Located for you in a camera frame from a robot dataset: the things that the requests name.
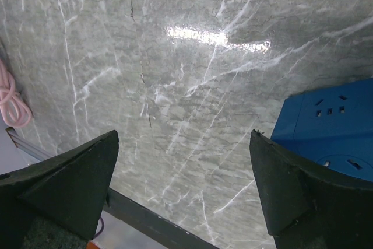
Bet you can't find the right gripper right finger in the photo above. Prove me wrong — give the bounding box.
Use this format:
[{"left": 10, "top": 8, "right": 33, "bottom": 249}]
[{"left": 249, "top": 131, "right": 372, "bottom": 249}]

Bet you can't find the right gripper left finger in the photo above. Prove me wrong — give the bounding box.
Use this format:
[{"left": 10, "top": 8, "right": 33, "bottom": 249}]
[{"left": 1, "top": 130, "right": 119, "bottom": 248}]

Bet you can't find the blue cube plug adapter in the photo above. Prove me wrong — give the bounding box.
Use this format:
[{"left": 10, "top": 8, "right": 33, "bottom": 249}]
[{"left": 270, "top": 79, "right": 372, "bottom": 181}]

